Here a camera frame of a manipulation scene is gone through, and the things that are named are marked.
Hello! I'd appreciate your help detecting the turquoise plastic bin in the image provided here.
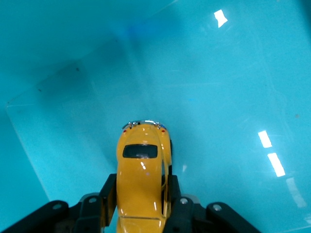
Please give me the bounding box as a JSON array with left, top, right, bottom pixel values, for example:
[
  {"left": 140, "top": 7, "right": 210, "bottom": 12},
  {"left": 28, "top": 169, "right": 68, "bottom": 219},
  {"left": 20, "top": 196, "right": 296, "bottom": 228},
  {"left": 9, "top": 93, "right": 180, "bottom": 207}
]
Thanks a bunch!
[{"left": 0, "top": 0, "right": 311, "bottom": 233}]

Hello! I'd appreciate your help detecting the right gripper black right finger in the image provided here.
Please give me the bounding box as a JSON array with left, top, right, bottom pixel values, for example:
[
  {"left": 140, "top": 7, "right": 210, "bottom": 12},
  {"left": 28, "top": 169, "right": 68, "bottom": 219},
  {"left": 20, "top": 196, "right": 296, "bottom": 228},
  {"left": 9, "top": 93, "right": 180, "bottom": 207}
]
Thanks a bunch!
[{"left": 165, "top": 174, "right": 262, "bottom": 233}]

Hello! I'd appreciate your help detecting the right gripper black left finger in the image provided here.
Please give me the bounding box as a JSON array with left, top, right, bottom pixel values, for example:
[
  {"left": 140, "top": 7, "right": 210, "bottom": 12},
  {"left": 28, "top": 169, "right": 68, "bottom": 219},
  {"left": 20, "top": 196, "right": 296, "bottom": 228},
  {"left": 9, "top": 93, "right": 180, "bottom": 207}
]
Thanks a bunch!
[{"left": 0, "top": 172, "right": 118, "bottom": 233}]

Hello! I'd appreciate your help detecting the yellow beetle toy car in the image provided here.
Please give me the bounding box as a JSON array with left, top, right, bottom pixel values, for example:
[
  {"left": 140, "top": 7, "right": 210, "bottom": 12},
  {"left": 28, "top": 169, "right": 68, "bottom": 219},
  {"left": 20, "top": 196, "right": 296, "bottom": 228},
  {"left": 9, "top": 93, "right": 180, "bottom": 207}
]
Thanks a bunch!
[{"left": 115, "top": 118, "right": 174, "bottom": 233}]

